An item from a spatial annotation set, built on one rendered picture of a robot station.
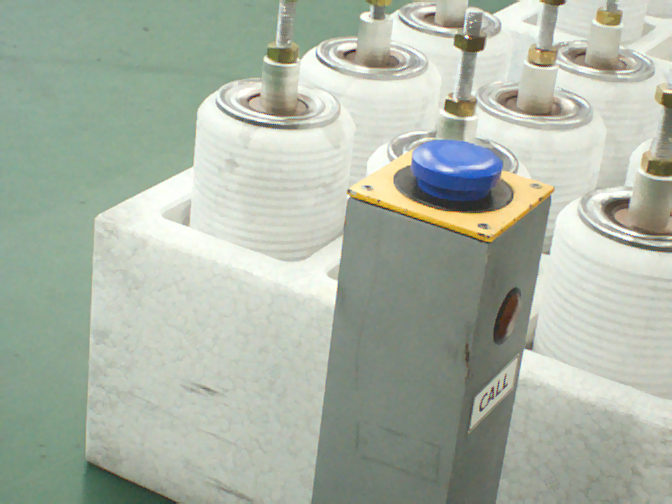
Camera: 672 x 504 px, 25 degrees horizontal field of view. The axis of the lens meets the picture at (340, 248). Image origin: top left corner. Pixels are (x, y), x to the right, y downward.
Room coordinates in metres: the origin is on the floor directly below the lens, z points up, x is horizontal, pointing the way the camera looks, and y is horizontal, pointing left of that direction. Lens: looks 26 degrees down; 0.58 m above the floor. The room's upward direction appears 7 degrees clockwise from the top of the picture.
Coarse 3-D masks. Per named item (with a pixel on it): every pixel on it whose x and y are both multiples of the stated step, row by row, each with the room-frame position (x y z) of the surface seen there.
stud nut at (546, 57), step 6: (534, 48) 0.90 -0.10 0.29; (552, 48) 0.91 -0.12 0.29; (528, 54) 0.91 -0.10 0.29; (534, 54) 0.90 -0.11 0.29; (540, 54) 0.90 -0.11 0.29; (546, 54) 0.90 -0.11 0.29; (552, 54) 0.90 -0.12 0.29; (534, 60) 0.90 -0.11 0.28; (540, 60) 0.90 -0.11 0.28; (546, 60) 0.90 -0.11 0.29; (552, 60) 0.90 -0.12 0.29
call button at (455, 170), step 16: (432, 144) 0.63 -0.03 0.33; (448, 144) 0.63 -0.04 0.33; (464, 144) 0.63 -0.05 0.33; (416, 160) 0.61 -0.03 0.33; (432, 160) 0.61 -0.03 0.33; (448, 160) 0.61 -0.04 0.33; (464, 160) 0.61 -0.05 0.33; (480, 160) 0.61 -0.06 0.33; (496, 160) 0.62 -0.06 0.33; (416, 176) 0.61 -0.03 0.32; (432, 176) 0.60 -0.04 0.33; (448, 176) 0.60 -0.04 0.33; (464, 176) 0.60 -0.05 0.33; (480, 176) 0.60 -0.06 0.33; (496, 176) 0.61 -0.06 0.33; (432, 192) 0.60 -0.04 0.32; (448, 192) 0.60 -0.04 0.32; (464, 192) 0.60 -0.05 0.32; (480, 192) 0.61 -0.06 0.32
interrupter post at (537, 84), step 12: (528, 60) 0.91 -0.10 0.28; (528, 72) 0.90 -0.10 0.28; (540, 72) 0.90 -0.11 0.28; (552, 72) 0.90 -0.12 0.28; (528, 84) 0.90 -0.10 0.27; (540, 84) 0.90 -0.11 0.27; (552, 84) 0.90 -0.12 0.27; (528, 96) 0.90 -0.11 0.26; (540, 96) 0.90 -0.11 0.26; (552, 96) 0.90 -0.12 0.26; (528, 108) 0.90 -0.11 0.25; (540, 108) 0.90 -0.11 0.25
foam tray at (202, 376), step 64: (128, 256) 0.81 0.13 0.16; (192, 256) 0.79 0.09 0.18; (256, 256) 0.79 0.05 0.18; (320, 256) 0.80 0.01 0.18; (128, 320) 0.81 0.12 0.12; (192, 320) 0.79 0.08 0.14; (256, 320) 0.77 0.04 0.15; (320, 320) 0.75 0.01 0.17; (128, 384) 0.81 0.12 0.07; (192, 384) 0.79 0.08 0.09; (256, 384) 0.77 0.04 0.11; (320, 384) 0.75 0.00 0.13; (576, 384) 0.69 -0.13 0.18; (128, 448) 0.81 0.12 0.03; (192, 448) 0.79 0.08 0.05; (256, 448) 0.77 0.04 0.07; (512, 448) 0.69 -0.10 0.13; (576, 448) 0.68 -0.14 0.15; (640, 448) 0.66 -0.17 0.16
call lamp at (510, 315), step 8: (512, 296) 0.60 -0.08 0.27; (512, 304) 0.60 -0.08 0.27; (520, 304) 0.61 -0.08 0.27; (504, 312) 0.59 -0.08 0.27; (512, 312) 0.60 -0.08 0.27; (504, 320) 0.59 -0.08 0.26; (512, 320) 0.60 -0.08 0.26; (504, 328) 0.59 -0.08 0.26; (512, 328) 0.60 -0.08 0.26; (504, 336) 0.59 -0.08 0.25
